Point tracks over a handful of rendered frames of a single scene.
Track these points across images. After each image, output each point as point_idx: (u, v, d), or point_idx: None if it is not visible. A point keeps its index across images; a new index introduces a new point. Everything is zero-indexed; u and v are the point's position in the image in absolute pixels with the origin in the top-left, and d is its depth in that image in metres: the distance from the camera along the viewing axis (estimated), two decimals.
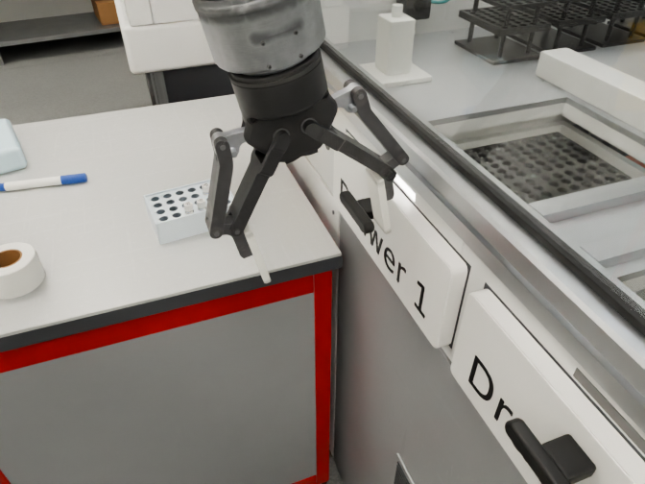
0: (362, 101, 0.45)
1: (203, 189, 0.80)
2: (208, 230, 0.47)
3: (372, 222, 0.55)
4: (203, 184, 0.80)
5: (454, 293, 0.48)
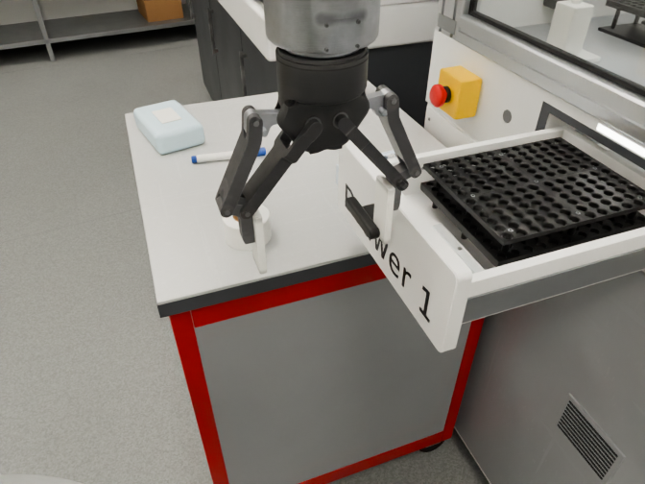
0: (394, 107, 0.46)
1: (389, 158, 0.89)
2: (219, 207, 0.46)
3: (378, 228, 0.56)
4: (390, 155, 0.89)
5: (459, 299, 0.49)
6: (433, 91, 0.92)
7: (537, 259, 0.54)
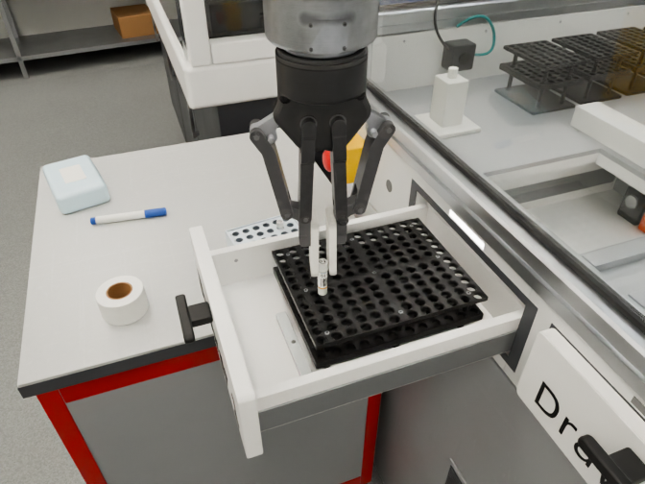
0: (385, 134, 0.46)
1: (277, 225, 0.90)
2: (280, 210, 0.50)
3: (193, 332, 0.57)
4: (277, 221, 0.91)
5: (247, 416, 0.50)
6: (323, 157, 0.93)
7: (343, 367, 0.55)
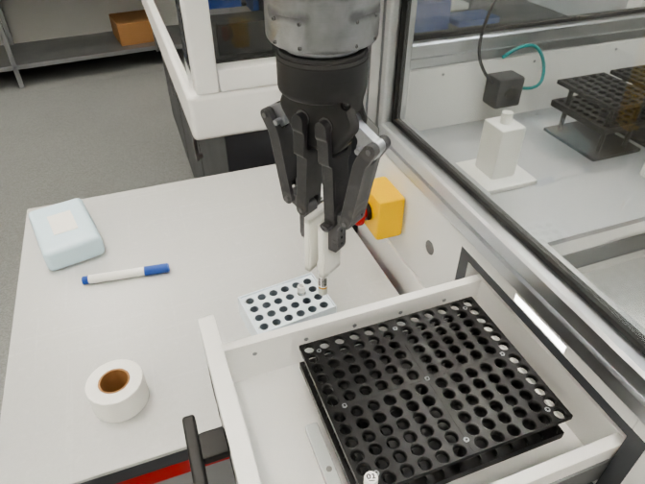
0: (366, 157, 0.43)
1: (298, 290, 0.78)
2: (286, 192, 0.53)
3: (206, 477, 0.45)
4: (298, 285, 0.78)
5: None
6: None
7: None
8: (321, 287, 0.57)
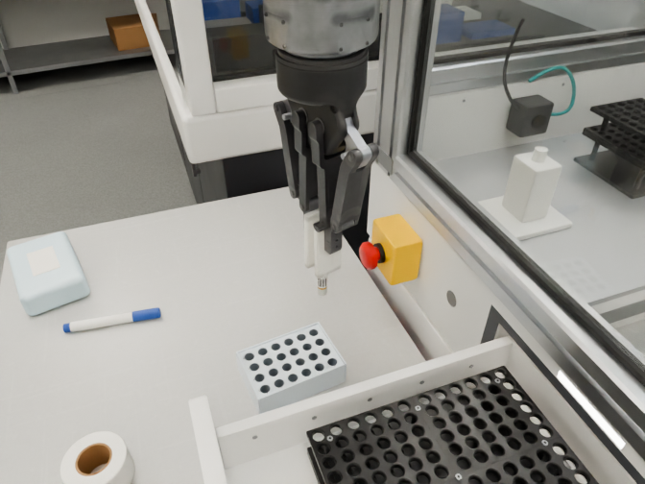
0: (349, 161, 0.42)
1: None
2: (294, 187, 0.53)
3: None
4: None
5: None
6: (362, 252, 0.73)
7: None
8: None
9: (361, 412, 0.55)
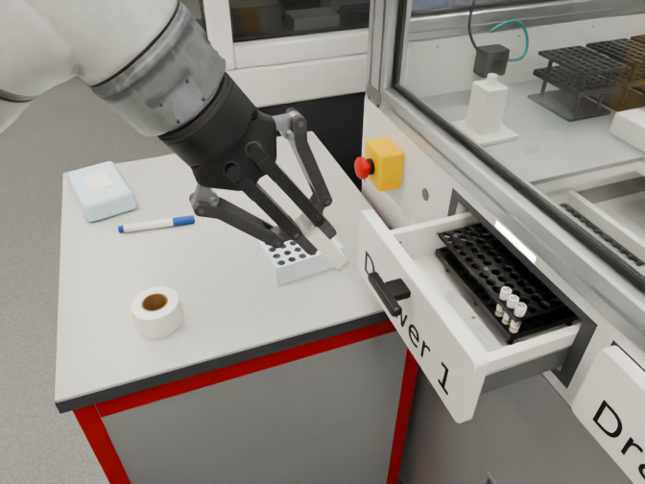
0: (300, 130, 0.45)
1: (510, 296, 0.63)
2: (271, 243, 0.51)
3: (400, 306, 0.61)
4: (506, 291, 0.62)
5: (476, 380, 0.54)
6: (356, 164, 0.92)
7: (546, 337, 0.59)
8: (512, 320, 0.63)
9: None
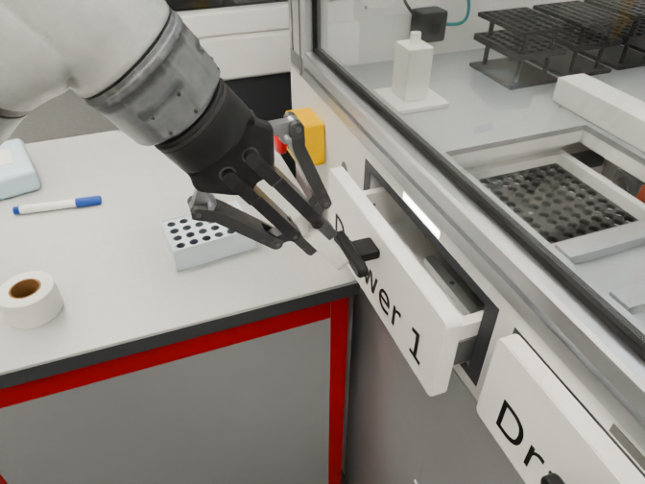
0: (298, 134, 0.44)
1: None
2: (270, 244, 0.51)
3: (367, 266, 0.54)
4: None
5: (449, 345, 0.47)
6: (274, 137, 0.82)
7: None
8: None
9: None
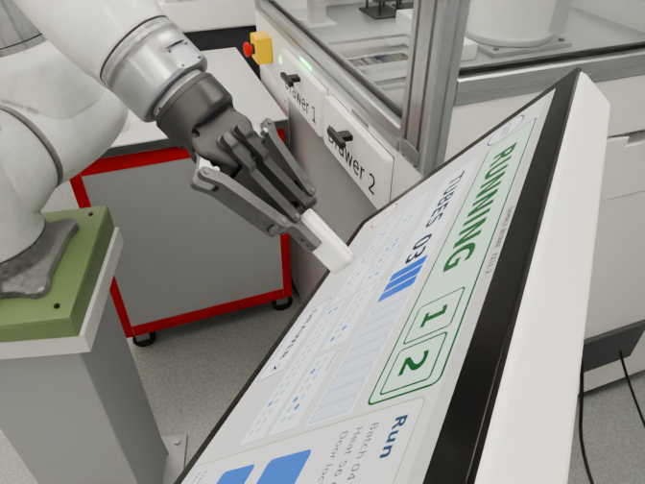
0: (271, 127, 0.55)
1: None
2: (275, 225, 0.50)
3: (293, 82, 1.20)
4: None
5: (322, 104, 1.13)
6: (243, 46, 1.47)
7: None
8: None
9: None
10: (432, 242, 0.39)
